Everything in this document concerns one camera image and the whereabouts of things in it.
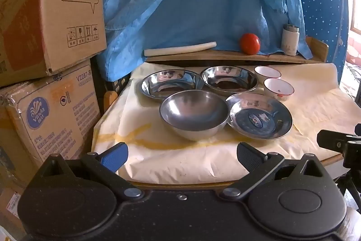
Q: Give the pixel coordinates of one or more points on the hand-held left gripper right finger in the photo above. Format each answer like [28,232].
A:
[249,157]

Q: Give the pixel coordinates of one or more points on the black plastic crate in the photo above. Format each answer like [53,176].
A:
[112,83]

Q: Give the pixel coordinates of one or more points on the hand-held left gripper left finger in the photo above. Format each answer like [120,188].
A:
[114,157]

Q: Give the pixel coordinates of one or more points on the cream paper sheet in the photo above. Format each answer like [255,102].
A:
[174,162]

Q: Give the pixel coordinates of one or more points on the small cardboard box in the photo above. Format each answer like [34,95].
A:
[10,207]

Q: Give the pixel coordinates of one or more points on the white thermos bottle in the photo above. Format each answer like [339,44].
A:
[289,42]

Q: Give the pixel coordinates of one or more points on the red tomato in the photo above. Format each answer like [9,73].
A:
[250,44]

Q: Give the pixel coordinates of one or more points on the wooden board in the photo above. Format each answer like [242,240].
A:
[214,57]

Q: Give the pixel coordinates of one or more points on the white rolling stick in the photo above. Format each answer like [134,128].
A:
[180,49]

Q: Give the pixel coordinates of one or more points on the brown printed cardboard box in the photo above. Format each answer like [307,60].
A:
[42,32]

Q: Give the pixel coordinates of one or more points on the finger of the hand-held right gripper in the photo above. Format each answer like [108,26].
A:
[332,139]

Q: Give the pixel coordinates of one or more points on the orange wooden knob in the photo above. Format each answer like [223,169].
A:
[110,101]

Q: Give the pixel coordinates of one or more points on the black tripod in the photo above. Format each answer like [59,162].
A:
[348,187]

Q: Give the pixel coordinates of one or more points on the shallow steel plate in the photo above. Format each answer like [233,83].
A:
[158,88]
[228,83]

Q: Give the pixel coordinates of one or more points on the deep steel bowl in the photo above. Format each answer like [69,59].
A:
[191,114]

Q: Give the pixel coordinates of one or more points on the white bowl with red rim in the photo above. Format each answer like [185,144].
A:
[279,88]
[267,73]

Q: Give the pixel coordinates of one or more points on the cardboard box with blue logo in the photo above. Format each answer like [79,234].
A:
[62,122]

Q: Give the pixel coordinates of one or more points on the steel plate with sticker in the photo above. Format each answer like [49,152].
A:
[253,119]

